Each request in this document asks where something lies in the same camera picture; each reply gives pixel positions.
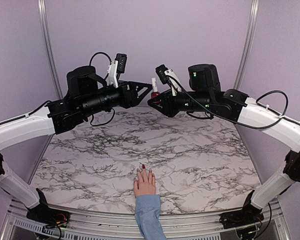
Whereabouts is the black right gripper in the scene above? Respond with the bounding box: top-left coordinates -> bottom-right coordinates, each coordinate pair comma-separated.
147,88 -> 213,118

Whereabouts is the red nail polish bottle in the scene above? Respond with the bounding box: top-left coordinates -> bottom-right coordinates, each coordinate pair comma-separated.
151,91 -> 160,99

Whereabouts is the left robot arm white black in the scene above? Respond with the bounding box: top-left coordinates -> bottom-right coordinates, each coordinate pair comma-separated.
0,64 -> 152,223

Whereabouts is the blue shirt sleeve forearm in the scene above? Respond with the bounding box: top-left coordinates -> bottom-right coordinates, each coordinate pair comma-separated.
134,194 -> 167,240

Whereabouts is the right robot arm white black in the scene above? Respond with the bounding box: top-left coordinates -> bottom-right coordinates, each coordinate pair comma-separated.
147,64 -> 300,224

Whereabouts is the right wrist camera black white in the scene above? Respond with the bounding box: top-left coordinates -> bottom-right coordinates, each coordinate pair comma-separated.
155,64 -> 182,97

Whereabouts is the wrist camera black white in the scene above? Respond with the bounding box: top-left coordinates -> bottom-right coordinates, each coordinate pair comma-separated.
155,64 -> 182,97
107,53 -> 128,88

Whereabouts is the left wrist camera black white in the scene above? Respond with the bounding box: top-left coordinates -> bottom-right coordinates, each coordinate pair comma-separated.
107,53 -> 128,88

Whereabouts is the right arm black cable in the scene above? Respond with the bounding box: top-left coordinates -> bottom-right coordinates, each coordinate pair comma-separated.
164,74 -> 289,130

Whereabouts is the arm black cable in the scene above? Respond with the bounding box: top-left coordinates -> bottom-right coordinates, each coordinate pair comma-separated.
88,51 -> 116,126
164,74 -> 289,130

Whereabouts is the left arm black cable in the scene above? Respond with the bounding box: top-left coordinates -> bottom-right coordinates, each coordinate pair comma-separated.
88,51 -> 116,126

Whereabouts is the right aluminium corner post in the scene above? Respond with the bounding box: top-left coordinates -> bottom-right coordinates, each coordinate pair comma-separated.
233,0 -> 260,90

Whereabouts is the aluminium corner post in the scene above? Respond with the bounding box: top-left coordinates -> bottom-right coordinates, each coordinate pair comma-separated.
37,0 -> 63,99
233,0 -> 260,90

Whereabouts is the left aluminium corner post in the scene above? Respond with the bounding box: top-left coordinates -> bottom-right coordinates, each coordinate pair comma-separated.
37,0 -> 63,99

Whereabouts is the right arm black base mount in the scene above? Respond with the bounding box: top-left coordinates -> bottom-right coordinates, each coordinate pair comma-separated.
219,190 -> 265,229

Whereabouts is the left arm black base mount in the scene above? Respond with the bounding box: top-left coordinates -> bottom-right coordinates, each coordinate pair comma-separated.
26,188 -> 70,227

